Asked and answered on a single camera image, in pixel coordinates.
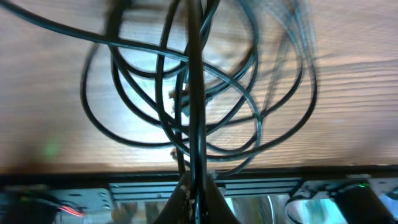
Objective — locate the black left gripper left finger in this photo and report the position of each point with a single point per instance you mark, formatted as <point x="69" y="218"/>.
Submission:
<point x="178" y="209"/>

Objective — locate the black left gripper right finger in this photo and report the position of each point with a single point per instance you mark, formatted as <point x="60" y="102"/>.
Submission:
<point x="218" y="211"/>

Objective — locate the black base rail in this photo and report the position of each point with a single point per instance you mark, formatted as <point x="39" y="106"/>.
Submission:
<point x="360" y="193"/>

